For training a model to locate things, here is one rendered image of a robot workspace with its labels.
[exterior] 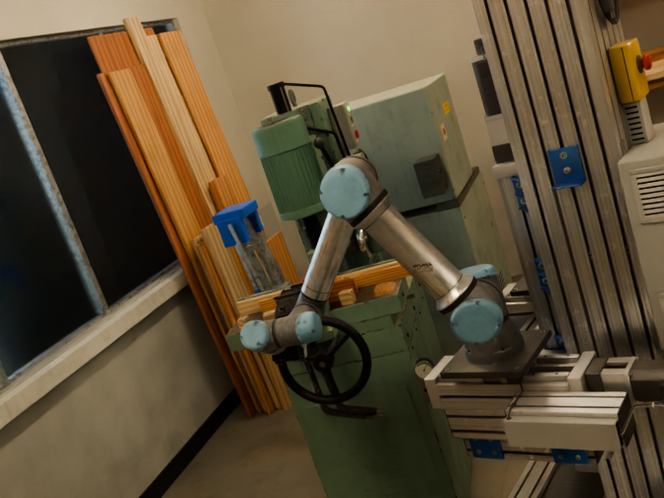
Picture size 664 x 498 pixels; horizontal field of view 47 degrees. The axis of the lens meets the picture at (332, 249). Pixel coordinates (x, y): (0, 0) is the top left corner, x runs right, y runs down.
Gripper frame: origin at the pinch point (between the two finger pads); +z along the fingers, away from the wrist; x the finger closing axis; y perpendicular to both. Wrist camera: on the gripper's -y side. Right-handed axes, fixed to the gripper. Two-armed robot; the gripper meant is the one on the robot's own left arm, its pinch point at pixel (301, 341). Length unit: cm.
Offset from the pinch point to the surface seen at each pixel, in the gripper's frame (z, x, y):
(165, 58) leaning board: 131, -104, -192
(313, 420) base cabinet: 39.5, -13.7, 20.4
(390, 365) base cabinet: 32.8, 17.2, 7.7
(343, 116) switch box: 31, 15, -80
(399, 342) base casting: 29.3, 22.1, 1.6
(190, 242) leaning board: 130, -100, -84
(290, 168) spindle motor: 4, 3, -55
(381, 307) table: 22.8, 19.8, -9.2
